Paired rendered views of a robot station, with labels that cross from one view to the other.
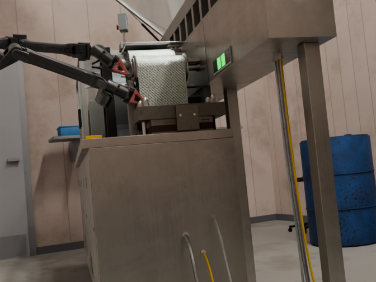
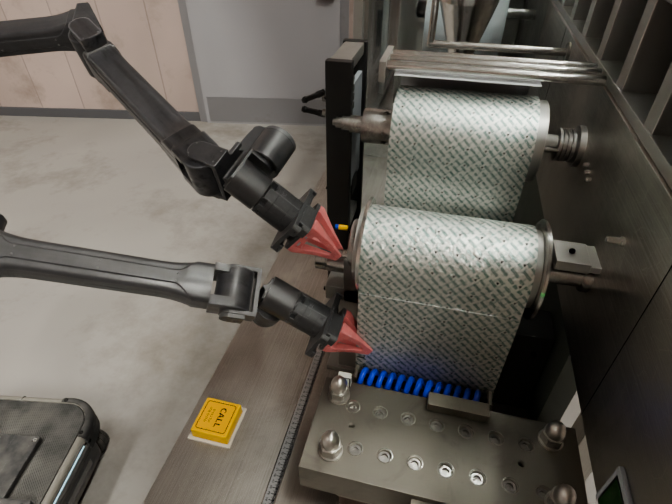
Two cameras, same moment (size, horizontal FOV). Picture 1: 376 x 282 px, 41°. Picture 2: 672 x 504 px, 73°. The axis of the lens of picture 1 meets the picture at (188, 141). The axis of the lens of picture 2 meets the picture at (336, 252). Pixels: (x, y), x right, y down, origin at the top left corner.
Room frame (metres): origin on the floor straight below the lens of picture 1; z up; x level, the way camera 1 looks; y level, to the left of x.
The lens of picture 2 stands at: (1.92, 0.01, 1.69)
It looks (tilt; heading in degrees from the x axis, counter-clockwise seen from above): 39 degrees down; 28
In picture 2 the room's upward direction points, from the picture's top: straight up
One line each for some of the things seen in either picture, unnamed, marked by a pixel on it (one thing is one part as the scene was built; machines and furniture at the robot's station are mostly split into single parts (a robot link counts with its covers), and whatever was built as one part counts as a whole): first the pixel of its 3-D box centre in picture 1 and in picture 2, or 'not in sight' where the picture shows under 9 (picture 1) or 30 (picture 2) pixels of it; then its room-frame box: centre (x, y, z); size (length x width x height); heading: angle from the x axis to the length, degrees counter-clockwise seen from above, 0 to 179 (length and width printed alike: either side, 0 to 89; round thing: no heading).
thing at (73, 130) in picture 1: (74, 131); not in sight; (5.31, 1.19, 1.27); 0.35 x 0.24 x 0.11; 114
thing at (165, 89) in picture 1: (163, 94); (428, 346); (2.41, 0.10, 1.11); 0.23 x 0.01 x 0.18; 104
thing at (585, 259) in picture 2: (192, 60); (575, 255); (2.51, -0.06, 1.28); 0.06 x 0.05 x 0.02; 104
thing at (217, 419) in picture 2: (93, 138); (217, 420); (2.23, 0.42, 0.91); 0.07 x 0.07 x 0.02; 14
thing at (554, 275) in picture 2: (191, 67); (562, 273); (2.51, -0.05, 1.25); 0.07 x 0.04 x 0.04; 104
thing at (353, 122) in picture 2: not in sight; (348, 123); (2.66, 0.37, 1.34); 0.06 x 0.03 x 0.03; 104
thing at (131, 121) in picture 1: (128, 111); (343, 311); (2.46, 0.28, 1.05); 0.06 x 0.05 x 0.31; 104
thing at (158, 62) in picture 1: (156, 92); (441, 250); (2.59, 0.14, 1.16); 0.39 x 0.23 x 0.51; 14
